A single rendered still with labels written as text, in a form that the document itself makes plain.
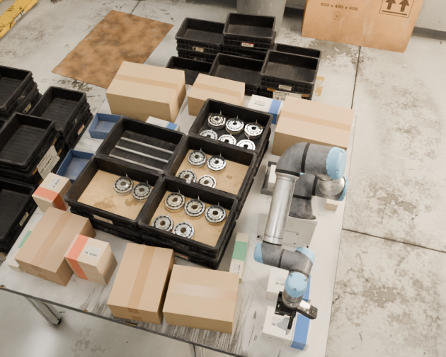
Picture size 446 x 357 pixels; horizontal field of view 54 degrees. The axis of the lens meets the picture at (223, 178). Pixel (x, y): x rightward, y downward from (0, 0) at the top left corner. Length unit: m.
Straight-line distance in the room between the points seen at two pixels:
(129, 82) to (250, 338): 1.63
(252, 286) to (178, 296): 0.39
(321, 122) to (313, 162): 0.92
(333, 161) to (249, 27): 2.41
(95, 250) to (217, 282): 0.56
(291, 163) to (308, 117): 0.92
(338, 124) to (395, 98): 1.71
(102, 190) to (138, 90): 0.69
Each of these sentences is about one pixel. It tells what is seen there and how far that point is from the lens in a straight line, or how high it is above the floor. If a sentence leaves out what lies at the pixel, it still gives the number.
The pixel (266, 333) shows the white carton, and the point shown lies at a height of 0.79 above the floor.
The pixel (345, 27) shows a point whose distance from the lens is 4.63.
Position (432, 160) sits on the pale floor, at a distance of 3.81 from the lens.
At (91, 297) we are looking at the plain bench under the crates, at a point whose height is 0.70.
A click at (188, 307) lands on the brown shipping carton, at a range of 1.94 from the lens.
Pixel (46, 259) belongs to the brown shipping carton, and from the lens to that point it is 2.18.
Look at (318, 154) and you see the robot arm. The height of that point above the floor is 1.45.
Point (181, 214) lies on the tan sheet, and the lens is 2.18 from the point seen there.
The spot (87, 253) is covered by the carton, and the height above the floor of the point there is 0.92.
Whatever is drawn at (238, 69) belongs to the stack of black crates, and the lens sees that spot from 3.62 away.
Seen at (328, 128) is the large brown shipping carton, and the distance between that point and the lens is 2.50.
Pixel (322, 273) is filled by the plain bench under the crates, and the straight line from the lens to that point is 2.22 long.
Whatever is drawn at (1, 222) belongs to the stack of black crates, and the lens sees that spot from 3.15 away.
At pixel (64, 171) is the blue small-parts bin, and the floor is 0.71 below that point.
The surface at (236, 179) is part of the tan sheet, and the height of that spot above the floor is 0.83.
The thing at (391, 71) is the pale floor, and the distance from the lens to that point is 4.47.
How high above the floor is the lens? 2.67
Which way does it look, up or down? 53 degrees down
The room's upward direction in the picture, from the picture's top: straight up
